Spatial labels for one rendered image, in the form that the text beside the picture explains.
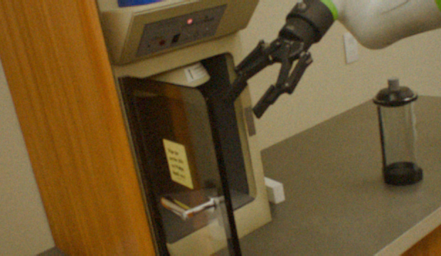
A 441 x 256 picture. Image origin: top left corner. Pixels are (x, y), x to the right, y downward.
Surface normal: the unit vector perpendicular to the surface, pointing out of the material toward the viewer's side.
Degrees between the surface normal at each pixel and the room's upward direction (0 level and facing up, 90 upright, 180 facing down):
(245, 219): 90
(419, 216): 0
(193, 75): 66
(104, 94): 90
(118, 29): 90
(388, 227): 0
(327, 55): 90
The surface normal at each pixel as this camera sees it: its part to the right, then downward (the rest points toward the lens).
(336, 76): 0.62, 0.11
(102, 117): -0.76, 0.31
